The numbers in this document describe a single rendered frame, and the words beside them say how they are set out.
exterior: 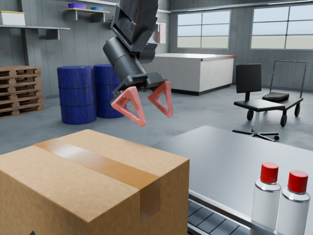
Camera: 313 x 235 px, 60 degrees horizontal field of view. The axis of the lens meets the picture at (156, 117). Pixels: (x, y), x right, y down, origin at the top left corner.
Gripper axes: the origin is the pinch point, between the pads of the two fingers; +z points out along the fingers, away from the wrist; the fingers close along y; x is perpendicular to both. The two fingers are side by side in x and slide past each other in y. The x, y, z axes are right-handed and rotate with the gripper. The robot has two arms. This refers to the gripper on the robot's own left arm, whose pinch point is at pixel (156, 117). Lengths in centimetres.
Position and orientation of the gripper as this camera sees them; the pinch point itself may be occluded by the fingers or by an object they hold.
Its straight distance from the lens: 58.8
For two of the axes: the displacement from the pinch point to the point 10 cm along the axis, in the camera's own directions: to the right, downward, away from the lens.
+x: -6.2, 4.9, 6.1
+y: 6.1, -1.9, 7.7
